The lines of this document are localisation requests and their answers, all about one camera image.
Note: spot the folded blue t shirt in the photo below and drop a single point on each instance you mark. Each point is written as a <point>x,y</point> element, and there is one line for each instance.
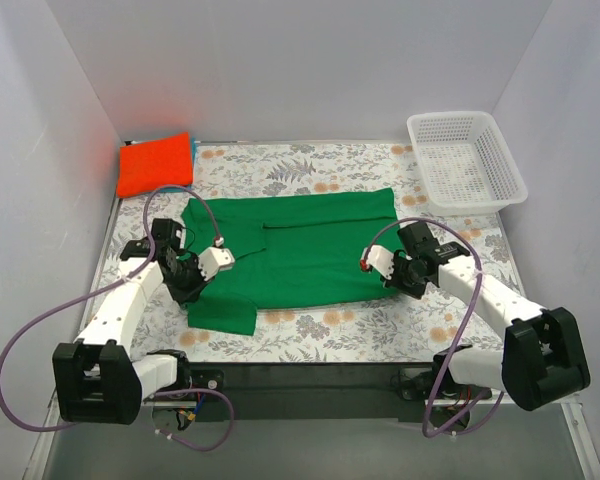
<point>184,150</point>

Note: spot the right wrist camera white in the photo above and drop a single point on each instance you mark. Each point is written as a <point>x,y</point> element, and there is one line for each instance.
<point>378,258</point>

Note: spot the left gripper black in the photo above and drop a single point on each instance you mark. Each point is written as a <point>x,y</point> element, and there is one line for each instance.
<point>188,288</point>

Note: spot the green t shirt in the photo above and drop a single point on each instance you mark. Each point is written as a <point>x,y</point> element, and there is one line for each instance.
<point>290,252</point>

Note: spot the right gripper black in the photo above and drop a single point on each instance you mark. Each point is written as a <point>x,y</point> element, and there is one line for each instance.
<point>397,280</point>

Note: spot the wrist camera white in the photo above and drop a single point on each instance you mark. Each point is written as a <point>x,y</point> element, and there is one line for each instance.
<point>378,258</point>
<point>214,260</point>

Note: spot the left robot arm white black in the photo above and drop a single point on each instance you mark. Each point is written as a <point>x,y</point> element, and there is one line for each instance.
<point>96,381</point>

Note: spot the floral patterned table mat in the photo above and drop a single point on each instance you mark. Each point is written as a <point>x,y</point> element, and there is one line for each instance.
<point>392,329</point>

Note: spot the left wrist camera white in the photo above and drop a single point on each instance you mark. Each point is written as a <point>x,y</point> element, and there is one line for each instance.
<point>214,260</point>

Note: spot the aluminium rail frame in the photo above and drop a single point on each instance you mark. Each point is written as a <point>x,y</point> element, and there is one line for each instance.
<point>504,442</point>

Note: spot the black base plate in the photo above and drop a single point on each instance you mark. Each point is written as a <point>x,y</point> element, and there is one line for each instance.
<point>321,391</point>

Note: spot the folded orange t shirt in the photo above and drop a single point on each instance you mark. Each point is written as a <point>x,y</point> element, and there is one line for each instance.
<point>145,166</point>

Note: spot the white plastic basket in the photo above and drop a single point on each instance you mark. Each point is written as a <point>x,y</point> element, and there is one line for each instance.
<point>465,163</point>

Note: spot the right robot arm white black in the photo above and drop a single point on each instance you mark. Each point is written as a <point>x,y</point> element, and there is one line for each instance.
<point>542,358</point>

